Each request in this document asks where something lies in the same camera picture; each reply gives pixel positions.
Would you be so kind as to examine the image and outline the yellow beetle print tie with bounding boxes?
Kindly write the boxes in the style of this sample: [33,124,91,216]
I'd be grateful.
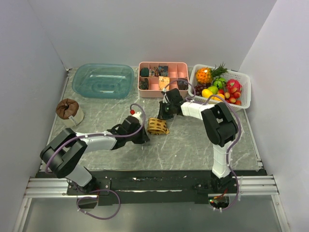
[147,117,169,135]

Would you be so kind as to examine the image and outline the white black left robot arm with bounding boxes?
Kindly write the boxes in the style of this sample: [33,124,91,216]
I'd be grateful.
[40,116,150,194]

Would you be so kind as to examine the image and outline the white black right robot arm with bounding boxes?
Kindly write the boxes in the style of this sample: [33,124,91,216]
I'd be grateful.
[158,88,239,193]

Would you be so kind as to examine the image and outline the dark rolled tie right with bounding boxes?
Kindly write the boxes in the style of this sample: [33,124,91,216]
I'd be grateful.
[177,78,189,91]

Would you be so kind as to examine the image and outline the yellow rolled tie in box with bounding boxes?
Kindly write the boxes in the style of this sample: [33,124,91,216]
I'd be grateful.
[158,76,170,90]

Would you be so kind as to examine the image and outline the purple toy grapes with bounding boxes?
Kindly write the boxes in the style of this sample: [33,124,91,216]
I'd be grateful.
[194,83,211,96]

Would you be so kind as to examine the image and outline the blue patterned rolled tie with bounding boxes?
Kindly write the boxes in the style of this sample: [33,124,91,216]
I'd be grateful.
[158,65,169,77]

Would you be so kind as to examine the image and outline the pink divided organizer box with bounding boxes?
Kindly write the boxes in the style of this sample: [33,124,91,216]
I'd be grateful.
[138,61,189,98]

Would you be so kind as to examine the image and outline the multicolour patterned rolled tie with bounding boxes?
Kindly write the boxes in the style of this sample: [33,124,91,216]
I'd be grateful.
[149,67,159,77]

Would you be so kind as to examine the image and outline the black rolled tie left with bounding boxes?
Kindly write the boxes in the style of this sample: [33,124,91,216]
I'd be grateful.
[139,78,149,90]

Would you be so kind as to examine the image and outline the yellow toy mango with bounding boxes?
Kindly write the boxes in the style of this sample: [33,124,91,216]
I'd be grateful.
[201,88,213,99]

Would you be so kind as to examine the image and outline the dark green rolled tie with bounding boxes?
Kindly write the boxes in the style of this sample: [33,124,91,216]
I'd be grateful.
[140,67,150,77]

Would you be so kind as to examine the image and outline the orange toy pineapple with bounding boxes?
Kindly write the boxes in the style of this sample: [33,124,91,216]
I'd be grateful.
[195,63,228,84]

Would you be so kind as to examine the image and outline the lime green toy fruit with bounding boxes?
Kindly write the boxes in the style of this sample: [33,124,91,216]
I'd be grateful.
[208,86,219,95]

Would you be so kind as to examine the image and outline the orange toy fruit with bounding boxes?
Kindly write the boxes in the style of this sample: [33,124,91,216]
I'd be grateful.
[212,94,225,101]

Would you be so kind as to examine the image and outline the teal transparent plastic tub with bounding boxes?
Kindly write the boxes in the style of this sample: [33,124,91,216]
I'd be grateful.
[72,63,134,99]

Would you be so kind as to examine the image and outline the pink toy dragon fruit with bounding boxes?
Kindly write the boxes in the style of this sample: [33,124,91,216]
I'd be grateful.
[226,79,242,94]

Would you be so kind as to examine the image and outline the brown white rolled cloth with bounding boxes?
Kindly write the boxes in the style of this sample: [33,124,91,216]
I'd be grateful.
[56,98,84,128]

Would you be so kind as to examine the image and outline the white plastic fruit basket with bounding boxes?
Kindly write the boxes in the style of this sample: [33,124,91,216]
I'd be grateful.
[188,64,251,111]

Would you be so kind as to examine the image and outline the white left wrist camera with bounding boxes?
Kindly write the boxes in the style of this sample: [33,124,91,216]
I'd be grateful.
[130,110,144,125]

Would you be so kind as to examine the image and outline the black aluminium mounting rail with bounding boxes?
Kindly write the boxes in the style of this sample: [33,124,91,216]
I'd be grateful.
[24,170,279,206]

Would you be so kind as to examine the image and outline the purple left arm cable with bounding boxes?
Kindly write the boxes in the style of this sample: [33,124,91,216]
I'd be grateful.
[44,103,147,220]

